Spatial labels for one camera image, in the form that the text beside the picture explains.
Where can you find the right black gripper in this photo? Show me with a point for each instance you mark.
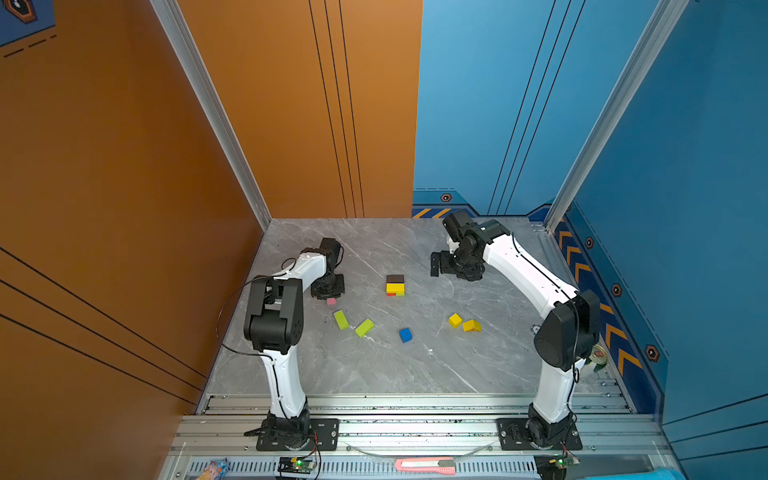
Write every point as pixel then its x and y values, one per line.
pixel 469 274

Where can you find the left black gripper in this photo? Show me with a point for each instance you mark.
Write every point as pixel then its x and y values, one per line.
pixel 336 293

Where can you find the yellow long wood block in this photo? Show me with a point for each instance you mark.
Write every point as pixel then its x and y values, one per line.
pixel 395 288

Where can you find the blue wood block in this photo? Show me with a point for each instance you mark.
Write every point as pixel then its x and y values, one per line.
pixel 405 335

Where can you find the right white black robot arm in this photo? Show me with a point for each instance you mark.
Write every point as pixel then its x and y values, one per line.
pixel 570 327

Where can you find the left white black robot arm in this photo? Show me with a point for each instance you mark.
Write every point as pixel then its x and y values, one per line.
pixel 274 325

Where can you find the yellow cube block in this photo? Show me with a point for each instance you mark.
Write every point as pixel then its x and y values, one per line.
pixel 455 320

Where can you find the yellow wedge block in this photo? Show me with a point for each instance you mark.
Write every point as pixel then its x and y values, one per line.
pixel 472 326

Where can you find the green circuit board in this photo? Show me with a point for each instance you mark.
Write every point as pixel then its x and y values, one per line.
pixel 296 468

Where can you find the pink utility knife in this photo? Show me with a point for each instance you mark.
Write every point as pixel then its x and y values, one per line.
pixel 431 465

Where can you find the colourful snack wrapper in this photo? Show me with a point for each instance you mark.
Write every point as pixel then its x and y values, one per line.
pixel 215 470

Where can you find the right small circuit board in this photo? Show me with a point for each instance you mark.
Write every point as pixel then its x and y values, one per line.
pixel 564 462

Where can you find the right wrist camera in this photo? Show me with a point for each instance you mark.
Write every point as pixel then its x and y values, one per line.
pixel 456 225

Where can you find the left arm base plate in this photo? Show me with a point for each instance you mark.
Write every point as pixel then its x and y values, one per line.
pixel 323 433

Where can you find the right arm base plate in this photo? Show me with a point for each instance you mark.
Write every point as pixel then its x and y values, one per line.
pixel 513 433

